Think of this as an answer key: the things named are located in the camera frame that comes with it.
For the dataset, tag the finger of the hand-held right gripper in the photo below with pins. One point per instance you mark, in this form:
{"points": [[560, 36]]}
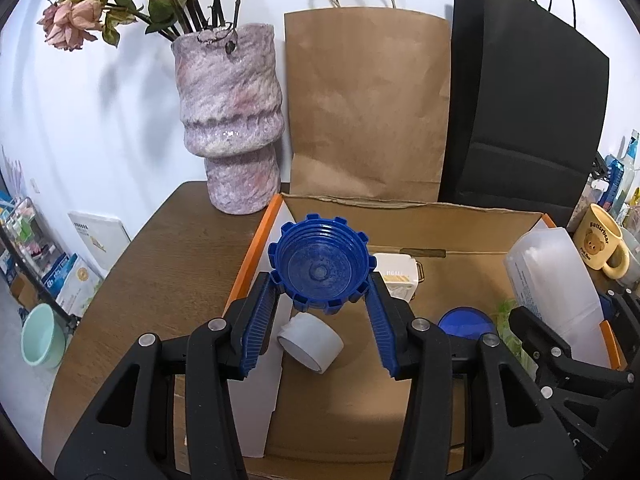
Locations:
{"points": [[622, 305], [540, 340]]}

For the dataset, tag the white tape roll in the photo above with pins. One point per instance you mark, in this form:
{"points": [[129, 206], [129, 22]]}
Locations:
{"points": [[312, 340]]}

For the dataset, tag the white booklet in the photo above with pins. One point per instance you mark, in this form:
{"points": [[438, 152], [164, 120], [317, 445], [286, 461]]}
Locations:
{"points": [[97, 235]]}

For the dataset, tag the blue drink can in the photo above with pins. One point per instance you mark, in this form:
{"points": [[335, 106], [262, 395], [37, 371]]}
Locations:
{"points": [[612, 175]]}

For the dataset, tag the pink marbled vase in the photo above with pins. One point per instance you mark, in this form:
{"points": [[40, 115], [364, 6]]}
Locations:
{"points": [[230, 110]]}

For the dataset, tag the dried pink flowers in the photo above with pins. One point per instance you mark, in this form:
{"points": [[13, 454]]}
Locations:
{"points": [[75, 17]]}

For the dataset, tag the mint green basin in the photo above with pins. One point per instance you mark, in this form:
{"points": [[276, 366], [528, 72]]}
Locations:
{"points": [[42, 335]]}

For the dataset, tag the white carton gold emblem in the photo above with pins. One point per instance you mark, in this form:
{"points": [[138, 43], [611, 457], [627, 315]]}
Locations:
{"points": [[80, 285]]}

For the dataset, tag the clear jar black clips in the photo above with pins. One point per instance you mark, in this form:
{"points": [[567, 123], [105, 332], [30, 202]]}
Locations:
{"points": [[595, 190]]}

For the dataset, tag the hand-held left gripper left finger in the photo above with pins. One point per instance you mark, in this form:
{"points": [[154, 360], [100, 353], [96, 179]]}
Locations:
{"points": [[257, 325]]}

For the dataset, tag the clear plastic box white beads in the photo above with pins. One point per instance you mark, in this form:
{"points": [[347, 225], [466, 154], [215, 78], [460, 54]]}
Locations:
{"points": [[550, 280]]}

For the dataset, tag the orange cardboard box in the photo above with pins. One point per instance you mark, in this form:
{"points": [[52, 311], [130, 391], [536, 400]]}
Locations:
{"points": [[350, 400]]}

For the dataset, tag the white cube box yellow latch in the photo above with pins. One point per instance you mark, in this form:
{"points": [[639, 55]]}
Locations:
{"points": [[395, 275]]}

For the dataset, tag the black paper bag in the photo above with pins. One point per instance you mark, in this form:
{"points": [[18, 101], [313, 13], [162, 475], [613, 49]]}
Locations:
{"points": [[525, 110]]}

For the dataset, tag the blue round lid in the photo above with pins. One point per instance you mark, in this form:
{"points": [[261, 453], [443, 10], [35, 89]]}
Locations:
{"points": [[465, 322]]}

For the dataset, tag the yellow bear mug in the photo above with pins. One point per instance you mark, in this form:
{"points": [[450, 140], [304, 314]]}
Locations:
{"points": [[597, 242]]}

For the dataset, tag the blue toothed jar cap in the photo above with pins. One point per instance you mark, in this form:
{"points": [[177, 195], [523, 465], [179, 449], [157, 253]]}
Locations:
{"points": [[320, 260]]}

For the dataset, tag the brown paper bag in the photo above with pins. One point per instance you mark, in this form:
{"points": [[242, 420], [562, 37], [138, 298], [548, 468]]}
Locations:
{"points": [[365, 100]]}

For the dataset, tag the blue white carton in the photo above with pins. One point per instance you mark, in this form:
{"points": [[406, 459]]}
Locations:
{"points": [[57, 272]]}

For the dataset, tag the clear bottle blue cap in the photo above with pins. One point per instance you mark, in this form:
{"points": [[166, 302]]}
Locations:
{"points": [[631, 160]]}

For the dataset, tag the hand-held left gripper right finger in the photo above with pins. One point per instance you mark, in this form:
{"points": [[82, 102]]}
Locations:
{"points": [[382, 325]]}

